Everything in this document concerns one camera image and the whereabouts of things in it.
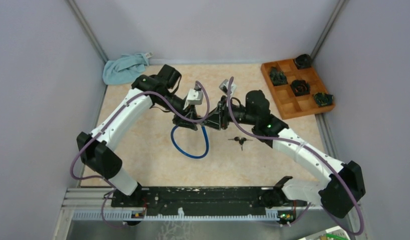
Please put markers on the dark object centre tray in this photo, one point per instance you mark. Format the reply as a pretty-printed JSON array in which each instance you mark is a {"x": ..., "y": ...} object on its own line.
[{"x": 300, "y": 87}]

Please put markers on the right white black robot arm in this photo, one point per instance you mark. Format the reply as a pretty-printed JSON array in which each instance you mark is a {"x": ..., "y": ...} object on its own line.
[{"x": 339, "y": 185}]

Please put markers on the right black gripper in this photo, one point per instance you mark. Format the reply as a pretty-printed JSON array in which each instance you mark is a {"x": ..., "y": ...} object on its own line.
[{"x": 219, "y": 118}]

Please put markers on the dark green object tray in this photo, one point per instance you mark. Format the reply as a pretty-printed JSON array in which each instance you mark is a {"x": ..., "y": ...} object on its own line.
[
  {"x": 323, "y": 99},
  {"x": 277, "y": 77}
]

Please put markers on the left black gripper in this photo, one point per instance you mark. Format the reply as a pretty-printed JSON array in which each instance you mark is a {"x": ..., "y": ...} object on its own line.
[{"x": 182, "y": 122}]

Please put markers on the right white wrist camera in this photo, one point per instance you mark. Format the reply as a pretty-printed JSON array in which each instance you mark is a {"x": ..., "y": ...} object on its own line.
[{"x": 224, "y": 87}]

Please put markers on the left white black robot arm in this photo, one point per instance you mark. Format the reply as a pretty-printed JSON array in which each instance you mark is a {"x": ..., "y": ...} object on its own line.
[{"x": 97, "y": 148}]

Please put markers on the light blue towel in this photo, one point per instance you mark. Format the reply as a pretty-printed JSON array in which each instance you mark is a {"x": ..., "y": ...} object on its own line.
[{"x": 125, "y": 69}]

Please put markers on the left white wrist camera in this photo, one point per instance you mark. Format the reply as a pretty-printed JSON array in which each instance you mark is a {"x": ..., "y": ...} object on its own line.
[{"x": 194, "y": 97}]

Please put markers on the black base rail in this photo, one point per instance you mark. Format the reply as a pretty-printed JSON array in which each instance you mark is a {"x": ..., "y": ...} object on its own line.
[{"x": 204, "y": 201}]

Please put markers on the dark green object right tray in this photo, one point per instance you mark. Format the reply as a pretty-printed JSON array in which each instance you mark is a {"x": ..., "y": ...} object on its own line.
[{"x": 323, "y": 99}]

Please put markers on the dark object top tray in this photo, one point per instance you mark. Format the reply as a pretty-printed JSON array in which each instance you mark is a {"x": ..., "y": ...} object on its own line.
[{"x": 303, "y": 61}]

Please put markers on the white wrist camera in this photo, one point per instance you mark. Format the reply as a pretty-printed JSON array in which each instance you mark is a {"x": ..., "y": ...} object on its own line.
[
  {"x": 224, "y": 87},
  {"x": 194, "y": 97}
]

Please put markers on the black key bunch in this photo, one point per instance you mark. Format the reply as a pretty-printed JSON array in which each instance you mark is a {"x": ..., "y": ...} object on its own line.
[{"x": 240, "y": 140}]

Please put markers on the blue cable lock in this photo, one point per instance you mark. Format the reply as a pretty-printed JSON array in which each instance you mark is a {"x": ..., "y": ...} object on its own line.
[{"x": 192, "y": 145}]

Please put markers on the wooden compartment tray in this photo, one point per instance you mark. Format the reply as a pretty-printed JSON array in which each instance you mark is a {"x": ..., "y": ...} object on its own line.
[{"x": 288, "y": 105}]

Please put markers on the dark green object left tray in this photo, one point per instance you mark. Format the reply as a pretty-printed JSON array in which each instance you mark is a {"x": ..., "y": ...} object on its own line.
[{"x": 277, "y": 77}]

